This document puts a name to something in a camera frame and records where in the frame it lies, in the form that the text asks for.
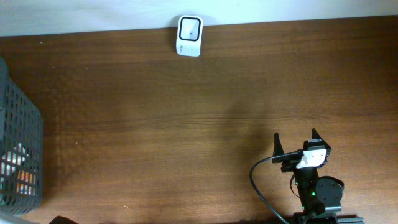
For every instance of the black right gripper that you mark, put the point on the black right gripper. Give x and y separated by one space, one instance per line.
290 164

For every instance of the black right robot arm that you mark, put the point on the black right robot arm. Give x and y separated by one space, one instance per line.
320 196

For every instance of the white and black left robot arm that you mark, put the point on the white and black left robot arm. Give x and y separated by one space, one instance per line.
13 216

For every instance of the white barcode scanner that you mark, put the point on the white barcode scanner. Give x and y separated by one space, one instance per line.
189 35

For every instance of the dark grey plastic basket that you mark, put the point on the dark grey plastic basket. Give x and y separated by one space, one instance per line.
21 149

